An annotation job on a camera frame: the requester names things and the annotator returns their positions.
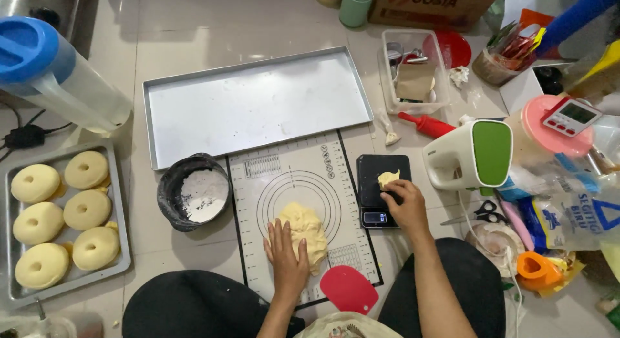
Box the clear plastic container with tools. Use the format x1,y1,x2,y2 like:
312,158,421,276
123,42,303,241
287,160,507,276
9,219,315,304
377,28,451,116

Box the pink plastic stick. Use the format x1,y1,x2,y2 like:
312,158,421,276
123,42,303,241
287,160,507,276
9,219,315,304
499,200,535,252

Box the black digital kitchen scale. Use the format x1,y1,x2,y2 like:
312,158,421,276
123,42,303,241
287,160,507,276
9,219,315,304
356,154,412,229

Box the black handled scissors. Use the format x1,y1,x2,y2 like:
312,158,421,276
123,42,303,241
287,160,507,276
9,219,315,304
440,200,509,227

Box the white mixer power cord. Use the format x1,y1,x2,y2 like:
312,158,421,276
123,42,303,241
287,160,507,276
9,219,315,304
457,190,524,338

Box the aluminium tray with doughnuts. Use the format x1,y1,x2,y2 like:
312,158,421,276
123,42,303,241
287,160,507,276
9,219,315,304
4,139,132,310

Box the brown cardboard box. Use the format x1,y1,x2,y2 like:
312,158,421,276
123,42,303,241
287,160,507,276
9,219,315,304
367,0,504,33

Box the white digital kitchen timer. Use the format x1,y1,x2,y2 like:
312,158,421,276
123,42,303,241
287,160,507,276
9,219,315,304
541,96,604,138

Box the person's left hand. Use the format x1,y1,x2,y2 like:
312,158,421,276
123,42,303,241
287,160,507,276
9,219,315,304
263,218,311,303

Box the white silicone baking mat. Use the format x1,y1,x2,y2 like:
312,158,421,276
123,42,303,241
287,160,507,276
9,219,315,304
225,130,384,311

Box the white piping bag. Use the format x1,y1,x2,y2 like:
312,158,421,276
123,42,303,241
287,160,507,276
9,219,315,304
378,110,402,146

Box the red plastic lid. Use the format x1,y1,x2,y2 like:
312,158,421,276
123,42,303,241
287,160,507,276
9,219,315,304
422,30,472,70

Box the blue plastic handle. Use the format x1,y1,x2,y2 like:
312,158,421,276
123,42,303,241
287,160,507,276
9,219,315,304
533,0,620,58

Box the white and green hand mixer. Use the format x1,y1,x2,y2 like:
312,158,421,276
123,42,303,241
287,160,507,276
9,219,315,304
422,119,513,197

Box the red plastic dough scraper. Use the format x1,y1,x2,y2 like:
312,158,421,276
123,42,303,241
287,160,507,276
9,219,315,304
319,265,379,315

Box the jar with pink lid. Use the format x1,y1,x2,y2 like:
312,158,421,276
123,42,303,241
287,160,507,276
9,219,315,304
504,94,594,167

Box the black power adapter with cables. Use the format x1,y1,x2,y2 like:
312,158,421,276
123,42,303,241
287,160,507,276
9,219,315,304
0,103,73,162

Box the small yellow dough piece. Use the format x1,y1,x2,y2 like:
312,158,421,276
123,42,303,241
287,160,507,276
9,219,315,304
377,169,401,191

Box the orange plastic cutter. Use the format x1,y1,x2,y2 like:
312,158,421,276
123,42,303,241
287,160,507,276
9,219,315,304
516,251,564,292

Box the white open box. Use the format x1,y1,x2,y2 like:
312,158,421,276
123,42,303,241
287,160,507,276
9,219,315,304
499,62,574,115

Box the red rolling pin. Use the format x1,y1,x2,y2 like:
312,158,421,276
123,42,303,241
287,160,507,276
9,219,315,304
398,111,457,139

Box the crumpled white tissue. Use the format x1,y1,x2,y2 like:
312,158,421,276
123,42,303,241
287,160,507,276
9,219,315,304
449,65,470,88

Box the person's right hand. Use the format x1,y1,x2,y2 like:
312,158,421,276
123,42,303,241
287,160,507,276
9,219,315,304
380,179,431,238

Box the large yellow dough lump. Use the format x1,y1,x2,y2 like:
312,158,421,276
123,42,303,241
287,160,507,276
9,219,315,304
274,202,329,276

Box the clear bag of flour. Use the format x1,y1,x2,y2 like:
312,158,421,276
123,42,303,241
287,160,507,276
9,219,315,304
530,183,620,252

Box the clear jar with utensils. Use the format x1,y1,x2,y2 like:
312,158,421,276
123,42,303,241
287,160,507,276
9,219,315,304
472,22,547,87

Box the black bowl of flour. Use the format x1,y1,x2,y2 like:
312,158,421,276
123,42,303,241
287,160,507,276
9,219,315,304
156,153,233,232

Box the group of raw ring doughnuts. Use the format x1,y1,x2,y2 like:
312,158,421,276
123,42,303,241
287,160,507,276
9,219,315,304
11,150,121,290

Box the large empty aluminium baking tray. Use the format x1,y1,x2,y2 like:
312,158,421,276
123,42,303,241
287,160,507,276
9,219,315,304
142,46,374,171

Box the green plastic cup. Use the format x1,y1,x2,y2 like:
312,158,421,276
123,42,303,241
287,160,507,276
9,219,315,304
338,0,377,28

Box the clear jug with blue lid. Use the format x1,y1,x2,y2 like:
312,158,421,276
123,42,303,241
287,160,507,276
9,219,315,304
0,15,133,134

